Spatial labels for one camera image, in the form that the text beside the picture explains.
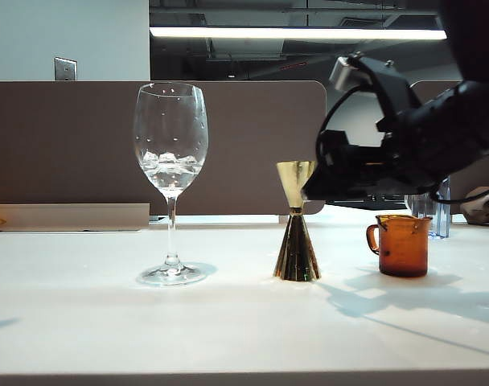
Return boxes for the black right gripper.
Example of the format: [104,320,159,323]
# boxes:
[302,112,446,201]

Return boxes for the gold double jigger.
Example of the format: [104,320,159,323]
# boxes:
[273,160,323,281]

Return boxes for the small amber measuring cup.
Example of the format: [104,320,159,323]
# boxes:
[365,214,434,278]

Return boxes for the Ganten plastic water bottle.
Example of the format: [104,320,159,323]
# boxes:
[404,176,451,240]

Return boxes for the clear wine glass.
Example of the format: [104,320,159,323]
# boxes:
[132,81,218,287]

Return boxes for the long ceiling light strip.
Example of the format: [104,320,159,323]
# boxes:
[149,26,448,41]

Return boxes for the wide brown desk partition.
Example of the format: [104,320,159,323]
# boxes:
[0,80,328,216]

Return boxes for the thin black camera cable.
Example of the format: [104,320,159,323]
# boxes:
[314,84,364,162]

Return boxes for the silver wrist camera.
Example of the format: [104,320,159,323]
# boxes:
[329,55,360,92]

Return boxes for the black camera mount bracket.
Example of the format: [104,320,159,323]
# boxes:
[355,55,421,121]

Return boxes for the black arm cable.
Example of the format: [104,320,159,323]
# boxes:
[428,185,489,204]

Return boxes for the metal wall switch plate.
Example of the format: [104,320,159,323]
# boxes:
[54,56,78,82]

